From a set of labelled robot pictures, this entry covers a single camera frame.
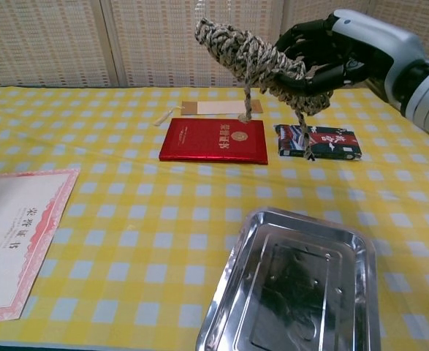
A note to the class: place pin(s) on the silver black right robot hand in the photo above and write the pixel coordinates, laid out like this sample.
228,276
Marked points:
375,40

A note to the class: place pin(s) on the shiny metal tray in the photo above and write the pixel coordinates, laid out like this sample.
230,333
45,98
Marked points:
291,292

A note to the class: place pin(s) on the dark patterned flat pack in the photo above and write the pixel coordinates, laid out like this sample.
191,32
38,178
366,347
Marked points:
331,144

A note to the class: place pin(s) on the brown beige tasselled bookmark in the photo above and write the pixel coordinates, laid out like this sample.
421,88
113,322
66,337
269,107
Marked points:
221,107

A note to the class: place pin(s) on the red certificate book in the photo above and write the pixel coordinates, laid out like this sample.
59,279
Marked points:
214,140

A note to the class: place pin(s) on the woven bamboo folding screen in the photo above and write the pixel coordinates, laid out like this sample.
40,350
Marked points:
144,44

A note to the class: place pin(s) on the yellow checked tablecloth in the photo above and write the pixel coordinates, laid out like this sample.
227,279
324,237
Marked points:
126,219

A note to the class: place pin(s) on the pink bordered certificate sheet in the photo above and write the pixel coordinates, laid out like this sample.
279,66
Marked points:
9,237

